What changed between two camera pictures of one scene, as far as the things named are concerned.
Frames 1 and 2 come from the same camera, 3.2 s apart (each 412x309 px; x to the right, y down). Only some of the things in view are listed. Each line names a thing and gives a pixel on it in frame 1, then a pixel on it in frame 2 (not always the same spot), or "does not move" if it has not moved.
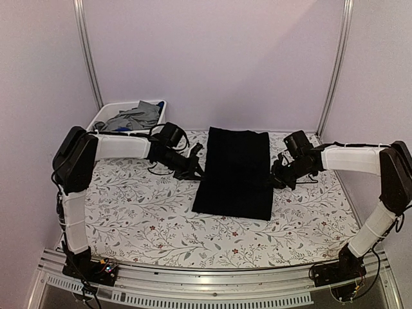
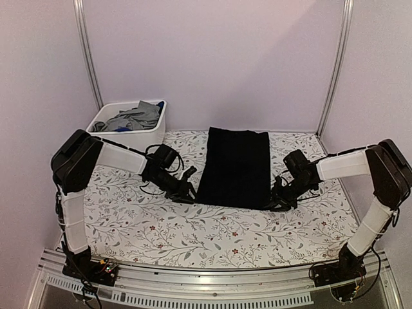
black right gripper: [277, 178] -> [286, 206]
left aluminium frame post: [78, 5] does not move
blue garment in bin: [161, 105] does not move
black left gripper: [188, 172] -> [176, 196]
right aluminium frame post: [348, 4] does not move
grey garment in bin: [143, 116] does not move
